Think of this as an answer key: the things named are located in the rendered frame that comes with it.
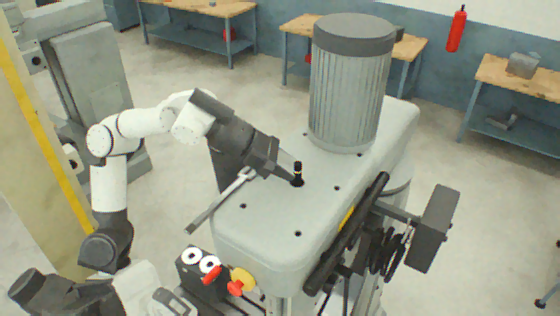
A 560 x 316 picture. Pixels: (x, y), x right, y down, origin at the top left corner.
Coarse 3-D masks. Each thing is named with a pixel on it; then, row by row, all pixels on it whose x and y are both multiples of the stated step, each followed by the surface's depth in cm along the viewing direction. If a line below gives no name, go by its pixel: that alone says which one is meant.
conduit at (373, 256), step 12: (384, 228) 124; (372, 240) 119; (384, 240) 132; (396, 240) 117; (372, 252) 119; (384, 252) 131; (396, 252) 114; (372, 264) 118; (384, 264) 116; (396, 264) 113; (384, 276) 121
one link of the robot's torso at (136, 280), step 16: (128, 256) 98; (128, 272) 92; (144, 272) 95; (80, 288) 93; (96, 288) 89; (112, 288) 86; (128, 288) 89; (144, 288) 93; (64, 304) 88; (80, 304) 82; (96, 304) 81; (112, 304) 84; (128, 304) 88; (144, 304) 92
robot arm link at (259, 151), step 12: (240, 120) 78; (240, 132) 77; (252, 132) 82; (228, 144) 76; (240, 144) 77; (252, 144) 79; (264, 144) 81; (276, 144) 83; (240, 156) 81; (252, 156) 78; (264, 156) 78; (276, 156) 80; (252, 168) 81; (264, 168) 78
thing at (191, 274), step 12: (192, 252) 161; (204, 252) 162; (180, 264) 157; (192, 264) 156; (204, 264) 156; (216, 264) 156; (180, 276) 165; (192, 276) 158; (204, 276) 152; (228, 276) 163; (192, 288) 167; (204, 288) 159; (216, 288) 155; (216, 300) 161
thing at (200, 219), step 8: (248, 168) 91; (240, 176) 88; (248, 176) 88; (240, 184) 86; (224, 192) 84; (232, 192) 84; (216, 200) 82; (224, 200) 82; (208, 208) 80; (216, 208) 80; (200, 216) 78; (208, 216) 78; (192, 224) 76; (200, 224) 77; (192, 232) 75
